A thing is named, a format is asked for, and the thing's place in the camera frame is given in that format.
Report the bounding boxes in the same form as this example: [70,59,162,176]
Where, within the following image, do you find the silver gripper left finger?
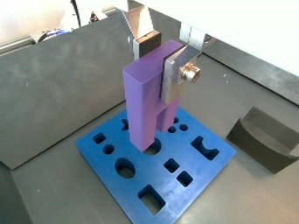
[120,5,161,60]

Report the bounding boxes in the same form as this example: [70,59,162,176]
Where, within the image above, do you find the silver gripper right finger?
[160,24,205,103]

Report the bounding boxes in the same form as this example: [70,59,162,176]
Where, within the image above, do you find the purple double-square peg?
[122,40,182,151]

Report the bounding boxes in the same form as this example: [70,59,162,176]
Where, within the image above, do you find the dark grey foam block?
[226,107,299,173]

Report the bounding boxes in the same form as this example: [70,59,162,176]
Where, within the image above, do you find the blue shape-sorting board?
[75,109,236,224]

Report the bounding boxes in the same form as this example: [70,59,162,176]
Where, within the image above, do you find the black cable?
[69,0,83,29]

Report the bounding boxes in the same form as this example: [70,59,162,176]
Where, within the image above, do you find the aluminium rail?
[0,36,34,55]

